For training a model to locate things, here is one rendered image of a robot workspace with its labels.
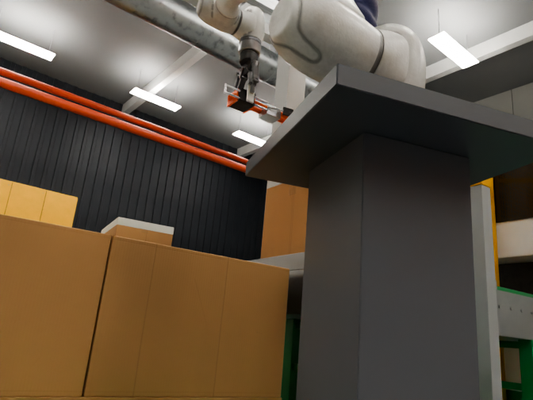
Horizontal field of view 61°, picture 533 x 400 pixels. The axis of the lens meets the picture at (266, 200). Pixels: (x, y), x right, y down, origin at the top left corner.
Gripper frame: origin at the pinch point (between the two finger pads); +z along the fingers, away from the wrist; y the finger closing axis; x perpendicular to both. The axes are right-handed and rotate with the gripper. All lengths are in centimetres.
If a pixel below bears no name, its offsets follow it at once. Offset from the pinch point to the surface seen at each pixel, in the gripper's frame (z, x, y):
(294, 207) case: 36.8, -28.5, 0.4
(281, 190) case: 27.3, -28.5, 10.6
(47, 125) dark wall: -369, -37, 1053
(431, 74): -476, -664, 388
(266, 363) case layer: 95, -8, -18
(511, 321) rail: 72, -125, -33
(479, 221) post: 40, -76, -49
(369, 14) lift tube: -64, -57, -10
